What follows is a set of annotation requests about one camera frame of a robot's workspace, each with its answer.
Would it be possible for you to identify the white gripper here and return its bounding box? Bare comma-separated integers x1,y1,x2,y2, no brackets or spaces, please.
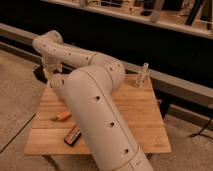
43,63,69,102

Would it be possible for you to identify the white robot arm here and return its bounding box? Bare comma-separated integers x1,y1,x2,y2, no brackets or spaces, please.
33,30,154,171

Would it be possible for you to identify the wooden board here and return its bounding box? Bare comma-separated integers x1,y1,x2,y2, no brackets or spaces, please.
25,74,171,155

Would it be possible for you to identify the black red rectangular block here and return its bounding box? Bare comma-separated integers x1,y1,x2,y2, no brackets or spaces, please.
64,126,81,147

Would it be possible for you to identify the small clear glass bottle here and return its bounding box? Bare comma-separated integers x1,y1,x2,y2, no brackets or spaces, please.
136,63,149,88

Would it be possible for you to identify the black cable left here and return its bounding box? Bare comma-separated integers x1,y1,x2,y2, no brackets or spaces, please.
0,113,37,154

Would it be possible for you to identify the black cable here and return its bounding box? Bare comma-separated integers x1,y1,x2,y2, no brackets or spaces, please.
189,115,213,138
0,113,37,154

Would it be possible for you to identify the black cable right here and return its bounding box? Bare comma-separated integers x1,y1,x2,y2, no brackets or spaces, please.
189,115,213,138

